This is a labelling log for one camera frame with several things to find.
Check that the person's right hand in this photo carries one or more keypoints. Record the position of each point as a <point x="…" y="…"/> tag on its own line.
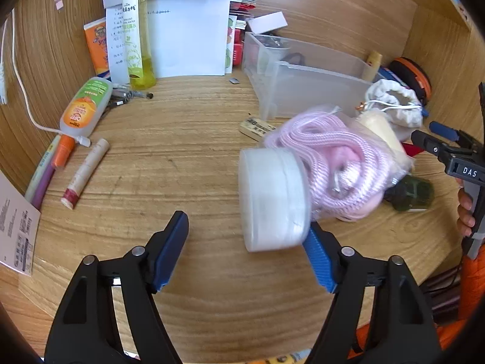
<point x="465" y="212"/>

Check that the metal key bunch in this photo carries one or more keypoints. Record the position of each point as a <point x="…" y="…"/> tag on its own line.
<point x="129" y="94"/>

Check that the dark green bottle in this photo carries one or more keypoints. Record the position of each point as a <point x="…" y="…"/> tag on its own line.
<point x="413" y="195"/>

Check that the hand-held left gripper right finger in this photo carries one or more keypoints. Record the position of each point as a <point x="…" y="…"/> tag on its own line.
<point x="318" y="259"/>

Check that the green orange lotion bottle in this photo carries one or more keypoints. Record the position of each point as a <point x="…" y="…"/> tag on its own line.
<point x="85" y="108"/>

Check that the blue box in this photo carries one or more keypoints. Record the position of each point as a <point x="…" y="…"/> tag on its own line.
<point x="390" y="75"/>

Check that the purple pen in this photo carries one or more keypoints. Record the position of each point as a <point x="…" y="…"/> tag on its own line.
<point x="43" y="185"/>

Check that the clear plastic storage bin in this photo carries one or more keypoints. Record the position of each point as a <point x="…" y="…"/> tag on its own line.
<point x="303" y="83"/>

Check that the stack of red packets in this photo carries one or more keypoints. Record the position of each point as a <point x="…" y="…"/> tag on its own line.
<point x="242" y="34"/>

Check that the small white box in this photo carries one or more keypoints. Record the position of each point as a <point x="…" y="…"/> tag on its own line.
<point x="267" y="22"/>

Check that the large white paper sheet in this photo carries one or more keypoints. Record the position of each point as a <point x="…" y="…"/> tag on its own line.
<point x="189" y="38"/>

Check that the white round jar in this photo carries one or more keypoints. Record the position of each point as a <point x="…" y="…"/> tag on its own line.
<point x="271" y="201"/>

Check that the dark striped cloth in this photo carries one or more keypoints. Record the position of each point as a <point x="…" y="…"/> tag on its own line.
<point x="441" y="295"/>

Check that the black orange round case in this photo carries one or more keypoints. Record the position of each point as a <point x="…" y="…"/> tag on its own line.
<point x="415" y="76"/>

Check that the red flat packet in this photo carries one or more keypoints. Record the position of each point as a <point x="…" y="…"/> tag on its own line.
<point x="415" y="149"/>

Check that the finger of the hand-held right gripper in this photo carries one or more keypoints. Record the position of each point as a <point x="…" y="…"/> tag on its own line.
<point x="444" y="131"/>
<point x="430" y="142"/>

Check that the fruit printed card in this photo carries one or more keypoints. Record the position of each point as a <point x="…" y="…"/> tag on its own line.
<point x="231" y="45"/>

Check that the narrow white list paper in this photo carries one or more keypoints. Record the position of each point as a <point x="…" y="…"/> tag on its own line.
<point x="115" y="45"/>

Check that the yellow-green spray bottle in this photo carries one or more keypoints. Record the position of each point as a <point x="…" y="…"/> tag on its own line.
<point x="138" y="45"/>

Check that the clear bowl of trinkets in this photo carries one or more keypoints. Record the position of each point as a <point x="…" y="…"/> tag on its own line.
<point x="276" y="41"/>

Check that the orange sunscreen tube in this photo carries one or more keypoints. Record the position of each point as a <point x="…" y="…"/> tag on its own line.
<point x="96" y="49"/>

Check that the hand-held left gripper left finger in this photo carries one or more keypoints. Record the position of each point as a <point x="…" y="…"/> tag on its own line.
<point x="172" y="252"/>

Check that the orange clothing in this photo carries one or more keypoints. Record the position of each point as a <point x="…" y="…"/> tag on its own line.
<point x="409" y="337"/>

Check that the printed receipt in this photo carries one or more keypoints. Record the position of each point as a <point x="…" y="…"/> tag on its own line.
<point x="17" y="227"/>

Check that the wooden desk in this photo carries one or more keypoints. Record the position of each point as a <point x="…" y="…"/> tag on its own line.
<point x="170" y="151"/>

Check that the white red tube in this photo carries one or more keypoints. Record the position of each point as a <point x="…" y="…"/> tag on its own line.
<point x="85" y="174"/>

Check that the small yellow bottle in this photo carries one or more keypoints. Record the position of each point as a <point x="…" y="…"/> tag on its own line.
<point x="374" y="62"/>

